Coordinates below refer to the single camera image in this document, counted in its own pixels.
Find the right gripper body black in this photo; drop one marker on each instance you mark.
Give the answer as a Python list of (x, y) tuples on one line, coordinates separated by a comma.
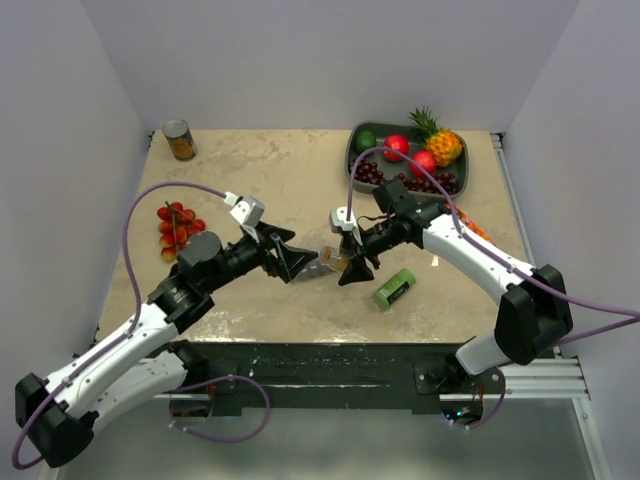
[(380, 238)]

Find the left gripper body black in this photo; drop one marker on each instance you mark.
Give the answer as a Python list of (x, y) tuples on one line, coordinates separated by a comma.
[(242, 257)]

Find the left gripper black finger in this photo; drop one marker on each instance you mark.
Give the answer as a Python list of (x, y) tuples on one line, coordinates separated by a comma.
[(265, 233), (291, 261)]

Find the amber pill bottle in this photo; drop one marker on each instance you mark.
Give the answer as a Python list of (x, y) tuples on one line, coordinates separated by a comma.
[(336, 259)]

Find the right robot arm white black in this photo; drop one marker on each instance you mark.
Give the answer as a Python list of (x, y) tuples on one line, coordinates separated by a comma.
[(533, 313)]

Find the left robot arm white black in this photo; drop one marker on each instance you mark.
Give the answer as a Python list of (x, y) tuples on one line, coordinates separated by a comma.
[(57, 413)]

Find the green cylindrical bottle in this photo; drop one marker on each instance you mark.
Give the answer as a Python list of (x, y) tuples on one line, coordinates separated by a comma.
[(394, 288)]

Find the orange snack packet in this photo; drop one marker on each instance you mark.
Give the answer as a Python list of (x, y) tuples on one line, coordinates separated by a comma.
[(471, 225)]

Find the dark red grape bunch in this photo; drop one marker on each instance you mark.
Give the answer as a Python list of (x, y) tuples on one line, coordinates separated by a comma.
[(375, 170)]

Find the red cherry tomato bunch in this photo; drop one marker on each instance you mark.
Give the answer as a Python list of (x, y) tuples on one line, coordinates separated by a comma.
[(177, 225)]

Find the red apple right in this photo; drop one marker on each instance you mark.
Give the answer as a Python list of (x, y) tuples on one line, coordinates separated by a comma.
[(423, 162)]

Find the red apple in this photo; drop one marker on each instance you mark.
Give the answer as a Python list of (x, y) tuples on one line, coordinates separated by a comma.
[(396, 146), (423, 162)]

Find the red apple left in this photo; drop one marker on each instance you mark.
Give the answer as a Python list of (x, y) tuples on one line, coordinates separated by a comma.
[(396, 146)]

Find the small pineapple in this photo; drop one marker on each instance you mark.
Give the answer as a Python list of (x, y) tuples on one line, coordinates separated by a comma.
[(443, 143)]

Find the green lime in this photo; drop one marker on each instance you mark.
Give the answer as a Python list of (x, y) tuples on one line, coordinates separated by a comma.
[(364, 140)]

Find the tin can orange label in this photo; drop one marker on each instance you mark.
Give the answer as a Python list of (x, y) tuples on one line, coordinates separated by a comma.
[(180, 140)]

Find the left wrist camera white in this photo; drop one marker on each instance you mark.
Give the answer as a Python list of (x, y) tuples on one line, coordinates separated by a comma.
[(246, 210)]

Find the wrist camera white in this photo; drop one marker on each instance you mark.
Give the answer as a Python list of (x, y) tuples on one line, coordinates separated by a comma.
[(246, 210), (343, 222)]

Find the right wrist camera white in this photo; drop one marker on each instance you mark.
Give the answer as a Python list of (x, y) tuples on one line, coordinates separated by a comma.
[(343, 222)]

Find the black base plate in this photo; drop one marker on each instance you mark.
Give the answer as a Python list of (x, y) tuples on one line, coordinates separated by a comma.
[(399, 376)]

